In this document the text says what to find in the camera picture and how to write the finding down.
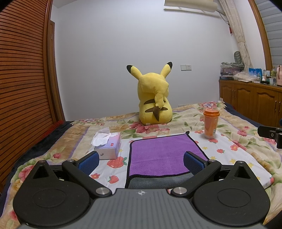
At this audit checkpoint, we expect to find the purple and grey towel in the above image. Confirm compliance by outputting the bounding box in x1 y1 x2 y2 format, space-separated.
125 131 208 189

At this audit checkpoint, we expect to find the wooden sideboard cabinet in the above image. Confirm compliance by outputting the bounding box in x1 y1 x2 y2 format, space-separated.
219 80 281 127

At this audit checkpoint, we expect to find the purple tissue box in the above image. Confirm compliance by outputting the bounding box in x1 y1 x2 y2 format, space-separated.
91 127 121 160

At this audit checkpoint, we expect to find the floral bed quilt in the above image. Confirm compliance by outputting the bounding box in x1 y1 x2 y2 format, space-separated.
1 101 281 228

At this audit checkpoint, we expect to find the orange plastic cup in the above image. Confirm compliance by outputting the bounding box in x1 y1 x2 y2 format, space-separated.
204 108 220 139

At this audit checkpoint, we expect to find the pink bottle on cabinet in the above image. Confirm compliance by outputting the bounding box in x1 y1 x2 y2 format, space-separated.
276 65 282 86

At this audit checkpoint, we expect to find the blue and white package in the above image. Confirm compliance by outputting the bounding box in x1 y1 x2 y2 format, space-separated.
249 68 262 78

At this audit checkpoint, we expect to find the yellow Pikachu plush toy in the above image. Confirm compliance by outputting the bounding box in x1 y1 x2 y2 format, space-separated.
127 61 173 125

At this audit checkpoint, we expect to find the stack of folded fabrics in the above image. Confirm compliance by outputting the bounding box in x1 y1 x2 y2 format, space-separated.
220 62 245 76

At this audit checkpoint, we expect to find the wooden slatted wardrobe door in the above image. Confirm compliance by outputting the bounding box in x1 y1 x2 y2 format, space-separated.
1 1 64 185

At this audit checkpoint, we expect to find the beige curtain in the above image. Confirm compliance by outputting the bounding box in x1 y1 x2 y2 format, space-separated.
219 0 253 71

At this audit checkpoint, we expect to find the white air conditioner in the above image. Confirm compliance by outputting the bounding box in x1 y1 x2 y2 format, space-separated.
164 0 218 12

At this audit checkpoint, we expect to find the white wall socket plate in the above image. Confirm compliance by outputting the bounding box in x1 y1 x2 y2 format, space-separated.
180 64 192 71

